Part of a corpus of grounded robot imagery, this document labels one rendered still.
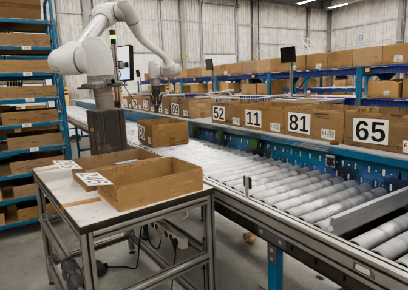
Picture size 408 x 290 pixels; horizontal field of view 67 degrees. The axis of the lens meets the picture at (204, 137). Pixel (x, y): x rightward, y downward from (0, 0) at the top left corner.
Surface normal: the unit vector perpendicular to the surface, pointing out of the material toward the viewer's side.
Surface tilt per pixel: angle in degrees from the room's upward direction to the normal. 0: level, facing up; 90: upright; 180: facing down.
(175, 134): 91
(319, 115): 90
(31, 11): 123
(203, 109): 91
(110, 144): 90
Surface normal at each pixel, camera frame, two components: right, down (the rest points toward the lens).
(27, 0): 0.46, 0.64
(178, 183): 0.58, 0.14
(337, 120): -0.84, 0.13
